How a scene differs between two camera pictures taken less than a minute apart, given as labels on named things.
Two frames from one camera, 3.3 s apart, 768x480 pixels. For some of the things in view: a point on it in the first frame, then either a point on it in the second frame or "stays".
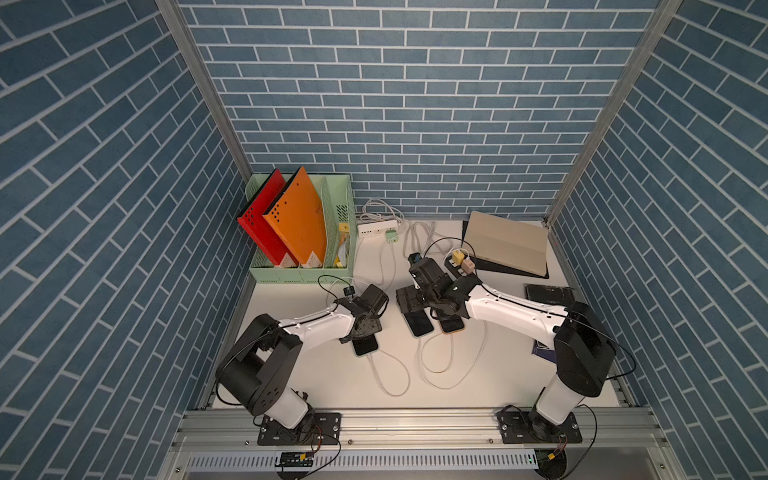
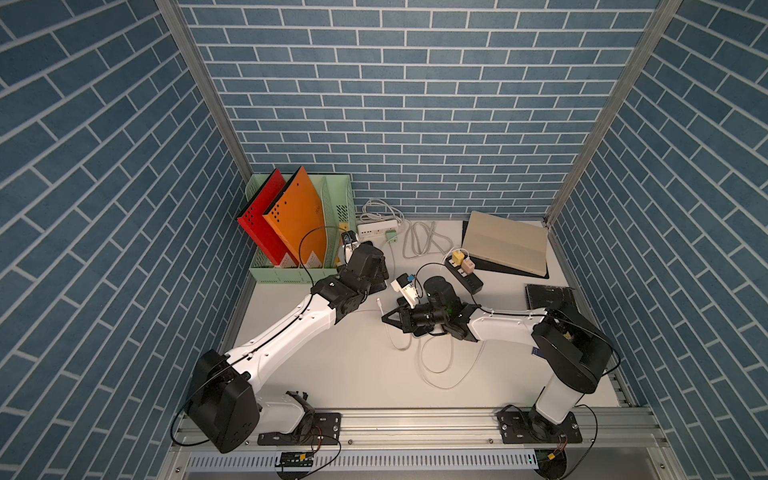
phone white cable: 378,376 → 401,349
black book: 548,293 stays
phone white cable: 451,353 stays
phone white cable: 464,377 stays
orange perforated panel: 297,217 stays
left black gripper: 375,325 → 380,270
